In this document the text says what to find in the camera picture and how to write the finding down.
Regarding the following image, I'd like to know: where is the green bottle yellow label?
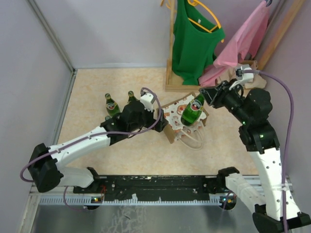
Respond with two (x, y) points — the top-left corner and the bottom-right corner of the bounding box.
(127, 91), (137, 104)

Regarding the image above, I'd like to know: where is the dark green bottle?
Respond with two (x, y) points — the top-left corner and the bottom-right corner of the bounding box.
(181, 94), (205, 127)

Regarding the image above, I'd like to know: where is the green bottle red label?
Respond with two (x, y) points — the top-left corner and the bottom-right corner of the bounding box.
(105, 93), (120, 117)

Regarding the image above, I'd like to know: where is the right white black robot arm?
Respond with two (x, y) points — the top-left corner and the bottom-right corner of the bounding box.
(199, 81), (311, 233)

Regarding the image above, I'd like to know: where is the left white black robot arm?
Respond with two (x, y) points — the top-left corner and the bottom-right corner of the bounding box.
(28, 101), (168, 193)

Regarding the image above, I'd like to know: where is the beige crumpled cloth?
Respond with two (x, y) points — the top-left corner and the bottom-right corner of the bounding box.
(215, 60), (267, 89)

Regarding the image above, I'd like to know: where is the wooden clothes rack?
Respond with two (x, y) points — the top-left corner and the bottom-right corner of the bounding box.
(165, 0), (309, 92)

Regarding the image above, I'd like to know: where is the pink shirt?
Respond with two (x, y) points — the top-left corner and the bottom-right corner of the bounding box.
(199, 0), (269, 87)

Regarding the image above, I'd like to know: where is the green tank top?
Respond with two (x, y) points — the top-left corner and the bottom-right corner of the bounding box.
(172, 0), (225, 85)

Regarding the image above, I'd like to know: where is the yellow clothes hanger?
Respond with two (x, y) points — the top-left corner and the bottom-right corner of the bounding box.
(160, 0), (225, 43)

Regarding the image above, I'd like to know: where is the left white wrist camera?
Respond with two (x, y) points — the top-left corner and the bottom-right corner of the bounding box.
(139, 93), (155, 112)

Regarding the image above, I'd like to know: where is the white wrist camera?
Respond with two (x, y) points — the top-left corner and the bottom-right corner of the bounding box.
(139, 93), (155, 112)
(234, 64), (254, 85)

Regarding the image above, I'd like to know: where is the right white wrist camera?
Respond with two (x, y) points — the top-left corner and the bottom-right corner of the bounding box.
(234, 64), (254, 85)

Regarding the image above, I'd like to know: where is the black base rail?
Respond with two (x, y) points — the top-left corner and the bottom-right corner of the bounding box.
(73, 175), (227, 201)

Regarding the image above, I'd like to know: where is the aluminium frame rail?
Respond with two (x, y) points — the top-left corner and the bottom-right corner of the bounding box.
(29, 174), (292, 207)

